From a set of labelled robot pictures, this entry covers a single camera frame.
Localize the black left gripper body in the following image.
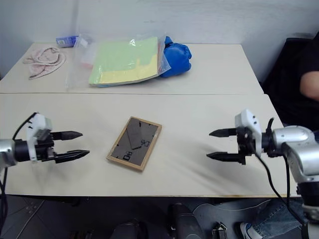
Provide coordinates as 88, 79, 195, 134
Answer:
34, 131, 58, 163

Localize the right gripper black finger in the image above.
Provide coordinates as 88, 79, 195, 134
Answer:
208, 127, 238, 138
206, 151, 247, 166

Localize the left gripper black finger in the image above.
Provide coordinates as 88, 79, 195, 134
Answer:
51, 130, 84, 141
53, 149, 91, 164

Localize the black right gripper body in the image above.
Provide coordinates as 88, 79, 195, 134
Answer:
235, 126, 257, 158

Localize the grey rounded base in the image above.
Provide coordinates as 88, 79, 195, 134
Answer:
192, 202, 254, 239

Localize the wooden framed clock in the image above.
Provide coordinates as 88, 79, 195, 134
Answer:
106, 116, 163, 173

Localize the person in black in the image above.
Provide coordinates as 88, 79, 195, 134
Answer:
261, 32, 315, 126

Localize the clear plastic bag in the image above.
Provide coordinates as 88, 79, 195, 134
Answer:
65, 33, 101, 91

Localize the pink crumpled cloth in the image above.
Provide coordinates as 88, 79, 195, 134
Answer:
22, 46, 68, 81

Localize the white sneaker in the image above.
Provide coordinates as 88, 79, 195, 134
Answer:
240, 222, 260, 239

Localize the person leg in blue jeans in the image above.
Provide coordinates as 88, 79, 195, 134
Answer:
251, 198, 311, 239

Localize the blue boxing glove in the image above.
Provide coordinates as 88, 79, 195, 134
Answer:
159, 35, 193, 79

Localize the coloured paper stack in sleeve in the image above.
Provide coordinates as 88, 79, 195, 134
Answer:
88, 32, 173, 89

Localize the small blue box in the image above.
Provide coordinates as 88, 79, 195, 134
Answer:
55, 35, 79, 49

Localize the person torso in black shirt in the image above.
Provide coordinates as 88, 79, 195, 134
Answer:
284, 31, 319, 129

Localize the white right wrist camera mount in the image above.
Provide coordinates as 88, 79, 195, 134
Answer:
234, 108, 263, 157

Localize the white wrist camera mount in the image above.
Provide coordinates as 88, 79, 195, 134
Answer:
24, 113, 53, 163
234, 108, 263, 157

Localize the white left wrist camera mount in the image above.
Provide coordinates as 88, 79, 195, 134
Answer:
24, 113, 53, 163

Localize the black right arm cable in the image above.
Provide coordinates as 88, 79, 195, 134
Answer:
251, 143, 309, 227
266, 118, 292, 204

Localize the small metal bracket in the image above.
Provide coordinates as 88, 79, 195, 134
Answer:
211, 222, 228, 239

